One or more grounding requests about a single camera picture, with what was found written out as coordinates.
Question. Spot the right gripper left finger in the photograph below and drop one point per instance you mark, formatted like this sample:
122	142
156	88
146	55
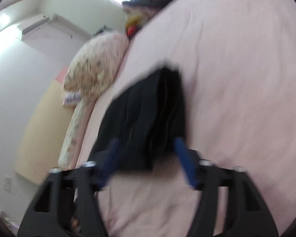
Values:
72	193

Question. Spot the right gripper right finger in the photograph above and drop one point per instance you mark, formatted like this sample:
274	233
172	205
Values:
245	212

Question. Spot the black pants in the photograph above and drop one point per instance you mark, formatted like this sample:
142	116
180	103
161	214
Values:
146	118

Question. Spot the long teddy print pillow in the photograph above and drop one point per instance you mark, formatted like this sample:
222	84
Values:
72	144

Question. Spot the cream pink headboard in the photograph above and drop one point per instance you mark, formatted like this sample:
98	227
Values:
44	135

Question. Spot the white purple patterned pillow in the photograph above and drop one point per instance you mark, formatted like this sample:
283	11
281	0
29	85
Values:
71	99

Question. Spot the rolled teddy print duvet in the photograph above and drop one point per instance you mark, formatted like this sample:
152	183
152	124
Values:
94	68

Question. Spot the pink bed blanket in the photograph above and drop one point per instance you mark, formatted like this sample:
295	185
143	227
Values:
237	61

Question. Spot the white air conditioner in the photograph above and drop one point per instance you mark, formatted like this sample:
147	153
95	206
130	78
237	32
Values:
35	22

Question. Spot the yellow plush toy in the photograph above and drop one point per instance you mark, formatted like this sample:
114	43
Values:
137	20

